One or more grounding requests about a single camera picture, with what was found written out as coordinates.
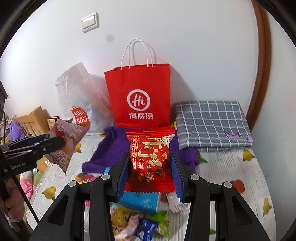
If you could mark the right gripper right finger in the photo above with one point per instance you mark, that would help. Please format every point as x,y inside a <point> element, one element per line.
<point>191,188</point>

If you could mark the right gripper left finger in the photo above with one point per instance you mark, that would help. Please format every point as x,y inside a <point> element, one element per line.
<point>105,189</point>

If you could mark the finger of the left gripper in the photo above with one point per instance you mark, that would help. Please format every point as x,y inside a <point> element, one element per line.
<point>26,141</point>
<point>38,149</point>

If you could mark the pink panda snack bag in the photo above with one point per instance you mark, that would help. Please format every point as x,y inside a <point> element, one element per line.
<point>71,133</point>

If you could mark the yellow pink chips bag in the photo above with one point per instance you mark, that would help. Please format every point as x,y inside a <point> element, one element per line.
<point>120,216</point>

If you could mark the green snack bag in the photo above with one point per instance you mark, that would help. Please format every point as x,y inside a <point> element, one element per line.
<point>162,219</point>

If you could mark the red snack packet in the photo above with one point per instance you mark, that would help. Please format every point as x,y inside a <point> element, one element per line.
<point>150,158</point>

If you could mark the left hand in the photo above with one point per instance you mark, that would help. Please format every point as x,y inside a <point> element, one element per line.
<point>15,202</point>

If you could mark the white pink candy packet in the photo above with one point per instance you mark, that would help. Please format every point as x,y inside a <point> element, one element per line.
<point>175,205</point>

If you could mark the blue tissue pack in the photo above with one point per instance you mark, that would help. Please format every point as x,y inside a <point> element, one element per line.
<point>145,202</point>

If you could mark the purple towel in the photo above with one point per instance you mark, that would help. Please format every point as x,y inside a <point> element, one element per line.
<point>115,144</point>

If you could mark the pink snack packet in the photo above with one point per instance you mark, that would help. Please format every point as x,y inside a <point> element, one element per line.
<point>128,232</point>

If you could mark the fruit print tablecloth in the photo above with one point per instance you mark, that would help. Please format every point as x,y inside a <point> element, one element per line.
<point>235,220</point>

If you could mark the blue snack packet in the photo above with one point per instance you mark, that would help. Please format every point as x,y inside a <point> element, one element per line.
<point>145,229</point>

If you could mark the white Miniso plastic bag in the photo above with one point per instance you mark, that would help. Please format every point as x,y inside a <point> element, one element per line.
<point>77,88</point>

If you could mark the grey checked folded cloth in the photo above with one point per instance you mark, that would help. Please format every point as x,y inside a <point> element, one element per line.
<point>212,126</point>

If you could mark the red Haidilao paper bag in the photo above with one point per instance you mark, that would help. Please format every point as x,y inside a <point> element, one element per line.
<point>140,95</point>

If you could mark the white light switch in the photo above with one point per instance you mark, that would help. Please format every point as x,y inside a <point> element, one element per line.
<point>90,22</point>

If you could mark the brown door frame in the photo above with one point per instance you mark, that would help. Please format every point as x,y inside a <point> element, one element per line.
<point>263,64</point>

